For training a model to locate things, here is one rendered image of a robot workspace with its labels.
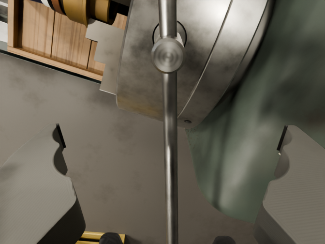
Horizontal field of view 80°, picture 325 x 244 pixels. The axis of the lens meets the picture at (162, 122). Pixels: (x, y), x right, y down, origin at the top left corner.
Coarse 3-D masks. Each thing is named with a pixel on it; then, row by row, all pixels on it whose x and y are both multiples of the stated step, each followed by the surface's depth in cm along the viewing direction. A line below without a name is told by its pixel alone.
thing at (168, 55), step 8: (160, 40) 12; (168, 40) 12; (176, 40) 12; (152, 48) 12; (160, 48) 12; (168, 48) 12; (176, 48) 12; (152, 56) 12; (160, 56) 12; (168, 56) 12; (176, 56) 12; (184, 56) 12; (160, 64) 12; (168, 64) 12; (176, 64) 12; (168, 72) 13
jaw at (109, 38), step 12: (96, 24) 31; (96, 36) 31; (108, 36) 31; (120, 36) 31; (96, 48) 32; (108, 48) 32; (120, 48) 32; (96, 60) 32; (108, 60) 32; (108, 72) 33; (108, 84) 33
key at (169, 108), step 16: (160, 0) 12; (176, 0) 12; (160, 16) 13; (176, 16) 13; (160, 32) 13; (176, 32) 13; (176, 80) 15; (176, 96) 15; (176, 112) 16; (176, 128) 16; (176, 144) 17; (176, 160) 17; (176, 176) 17; (176, 192) 18; (176, 208) 18; (176, 224) 19; (176, 240) 19
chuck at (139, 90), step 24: (144, 0) 18; (192, 0) 18; (216, 0) 18; (144, 24) 19; (192, 24) 19; (216, 24) 19; (144, 48) 20; (192, 48) 20; (120, 72) 22; (144, 72) 22; (192, 72) 21; (120, 96) 26; (144, 96) 25
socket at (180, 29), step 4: (180, 24) 19; (156, 28) 19; (180, 28) 19; (156, 32) 19; (180, 32) 19; (184, 32) 19; (156, 36) 20; (180, 36) 19; (184, 36) 19; (184, 40) 20; (184, 44) 20
